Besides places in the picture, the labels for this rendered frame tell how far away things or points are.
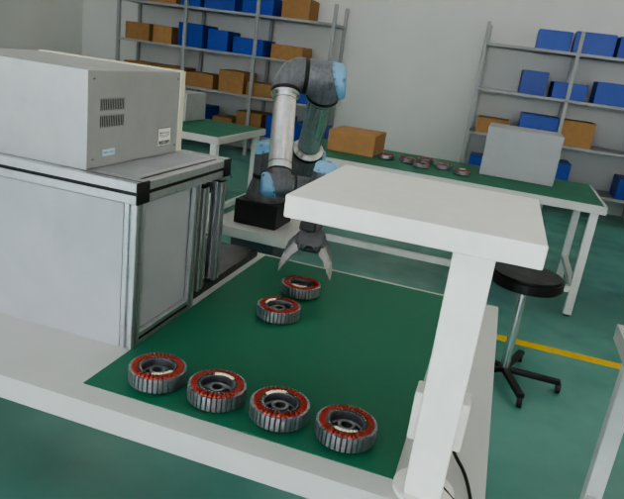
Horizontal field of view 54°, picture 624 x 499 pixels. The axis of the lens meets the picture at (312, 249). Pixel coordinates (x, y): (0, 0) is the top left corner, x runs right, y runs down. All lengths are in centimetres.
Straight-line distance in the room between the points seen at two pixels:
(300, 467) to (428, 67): 742
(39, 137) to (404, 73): 713
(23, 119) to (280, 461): 88
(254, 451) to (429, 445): 30
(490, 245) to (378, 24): 760
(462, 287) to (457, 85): 737
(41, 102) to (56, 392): 59
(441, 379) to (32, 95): 99
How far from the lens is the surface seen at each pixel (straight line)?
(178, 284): 155
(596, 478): 224
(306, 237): 178
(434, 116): 826
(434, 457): 103
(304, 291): 171
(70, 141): 138
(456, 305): 91
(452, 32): 825
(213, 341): 145
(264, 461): 110
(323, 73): 206
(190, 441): 115
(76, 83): 136
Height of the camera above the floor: 140
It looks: 18 degrees down
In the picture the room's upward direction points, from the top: 8 degrees clockwise
